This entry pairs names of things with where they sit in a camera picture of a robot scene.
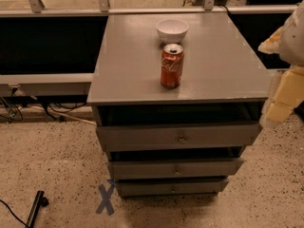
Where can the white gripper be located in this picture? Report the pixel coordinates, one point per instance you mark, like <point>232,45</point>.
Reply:
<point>294,45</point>

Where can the grey drawer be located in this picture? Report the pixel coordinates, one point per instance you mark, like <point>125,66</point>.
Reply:
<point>145,170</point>
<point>176,136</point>
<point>170,187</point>

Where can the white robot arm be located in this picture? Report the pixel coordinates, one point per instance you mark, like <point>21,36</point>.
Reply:
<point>291,46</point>

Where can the grey drawer cabinet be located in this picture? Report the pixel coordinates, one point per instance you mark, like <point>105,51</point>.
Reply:
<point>222,82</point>

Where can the grey top drawer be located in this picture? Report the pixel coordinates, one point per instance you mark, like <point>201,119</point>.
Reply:
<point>176,136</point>

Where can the grey bottom drawer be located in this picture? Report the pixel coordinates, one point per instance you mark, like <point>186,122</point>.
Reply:
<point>170,187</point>

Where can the red Coca-Cola can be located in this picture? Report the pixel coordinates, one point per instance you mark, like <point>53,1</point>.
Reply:
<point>171,65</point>

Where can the white ceramic bowl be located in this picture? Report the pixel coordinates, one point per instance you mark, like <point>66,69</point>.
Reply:
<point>172,30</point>

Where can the blue tape cross mark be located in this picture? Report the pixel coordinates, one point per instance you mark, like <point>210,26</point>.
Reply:
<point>106,194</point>

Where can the black bar on floor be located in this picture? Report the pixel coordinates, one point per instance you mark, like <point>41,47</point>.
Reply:
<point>39,201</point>

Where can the grey metal railing frame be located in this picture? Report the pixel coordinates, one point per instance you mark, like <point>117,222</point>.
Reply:
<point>66,9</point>

